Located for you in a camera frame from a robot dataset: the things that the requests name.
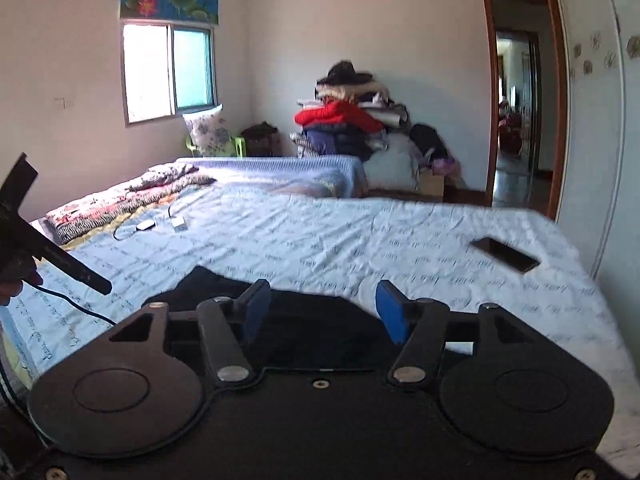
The wooden door frame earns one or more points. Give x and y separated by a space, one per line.
528 104

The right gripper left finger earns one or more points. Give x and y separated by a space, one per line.
222 340

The window with green frame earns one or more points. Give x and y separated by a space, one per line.
168 69

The white script-print bed quilt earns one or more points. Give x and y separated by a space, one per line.
339 248

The red jacket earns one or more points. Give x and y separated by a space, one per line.
339 112

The pile of clothes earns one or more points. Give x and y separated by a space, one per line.
393 157

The white charger with cable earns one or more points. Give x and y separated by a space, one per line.
176 221

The floral pillow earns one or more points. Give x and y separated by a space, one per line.
208 136

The black bag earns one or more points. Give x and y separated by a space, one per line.
261 140

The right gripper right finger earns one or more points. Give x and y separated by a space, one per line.
418 328

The green plastic chair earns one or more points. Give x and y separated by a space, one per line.
234 147

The cardboard box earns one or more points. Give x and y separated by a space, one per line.
431 186

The floral patterned blanket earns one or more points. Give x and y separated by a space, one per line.
92 211

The person's left hand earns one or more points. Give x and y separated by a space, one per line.
11 289

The black smartphone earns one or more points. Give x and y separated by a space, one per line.
506 254

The black pants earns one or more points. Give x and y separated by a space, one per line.
300 330

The folded blue blanket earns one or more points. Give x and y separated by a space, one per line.
335 176

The white wardrobe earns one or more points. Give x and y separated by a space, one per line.
600 199

